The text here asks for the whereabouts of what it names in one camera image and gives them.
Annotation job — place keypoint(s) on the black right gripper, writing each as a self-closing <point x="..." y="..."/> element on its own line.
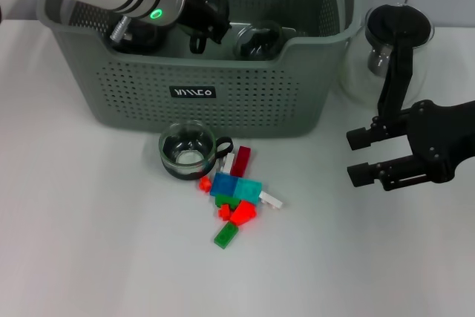
<point x="441" y="139"/>

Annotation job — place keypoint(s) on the grey-green perforated storage bin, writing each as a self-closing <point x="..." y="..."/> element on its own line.
<point x="148" y="83"/>

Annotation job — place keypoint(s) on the tiny red toy brick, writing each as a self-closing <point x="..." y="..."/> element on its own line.
<point x="204" y="184"/>

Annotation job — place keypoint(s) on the black clay teapot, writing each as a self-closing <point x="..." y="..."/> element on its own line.
<point x="144" y="40"/>

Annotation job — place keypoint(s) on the dark red toy brick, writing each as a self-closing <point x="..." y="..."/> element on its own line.
<point x="241" y="161"/>

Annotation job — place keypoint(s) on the flat green toy brick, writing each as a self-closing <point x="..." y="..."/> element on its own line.
<point x="226" y="235"/>

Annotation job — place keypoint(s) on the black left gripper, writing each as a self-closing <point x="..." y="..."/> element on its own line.
<point x="193" y="5"/>

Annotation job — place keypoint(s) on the dark green toy brick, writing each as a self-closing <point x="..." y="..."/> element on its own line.
<point x="227" y="201"/>

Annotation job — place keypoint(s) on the blue toy brick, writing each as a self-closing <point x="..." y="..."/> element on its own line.
<point x="223" y="184"/>

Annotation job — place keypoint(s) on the glass jar with teal bricks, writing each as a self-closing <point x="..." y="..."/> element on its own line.
<point x="259" y="42"/>

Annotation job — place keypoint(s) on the small red toy brick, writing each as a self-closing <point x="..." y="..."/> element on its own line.
<point x="224" y="212"/>

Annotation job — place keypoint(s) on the large red toy brick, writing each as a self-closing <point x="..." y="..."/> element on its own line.
<point x="243" y="214"/>

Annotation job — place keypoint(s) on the teal toy brick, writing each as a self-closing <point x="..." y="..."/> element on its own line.
<point x="248" y="191"/>

